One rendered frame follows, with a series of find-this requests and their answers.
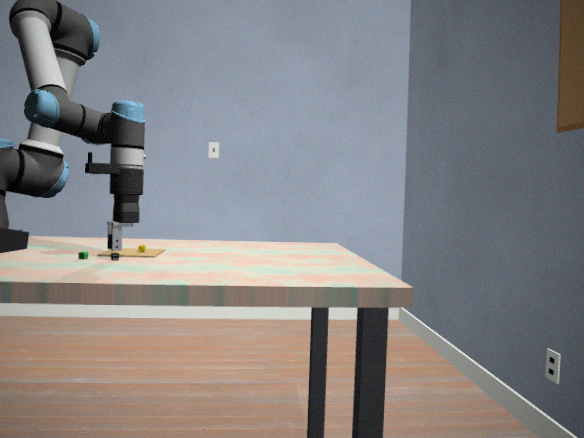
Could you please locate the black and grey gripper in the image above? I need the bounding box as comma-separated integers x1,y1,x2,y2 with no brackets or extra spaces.
85,148,146,251

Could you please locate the tan flat mat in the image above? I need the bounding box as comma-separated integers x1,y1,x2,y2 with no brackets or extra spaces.
97,248,165,258

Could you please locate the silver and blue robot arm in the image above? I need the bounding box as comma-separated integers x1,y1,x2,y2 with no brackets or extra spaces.
0,0,146,229

